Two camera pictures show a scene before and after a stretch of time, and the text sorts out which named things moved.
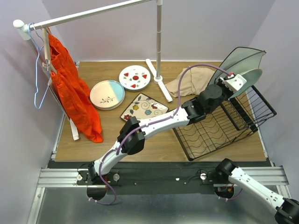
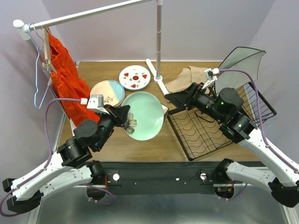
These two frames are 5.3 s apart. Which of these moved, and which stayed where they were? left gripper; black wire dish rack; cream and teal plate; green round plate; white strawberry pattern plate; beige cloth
Moved: green round plate; left gripper
Stayed: white strawberry pattern plate; black wire dish rack; cream and teal plate; beige cloth
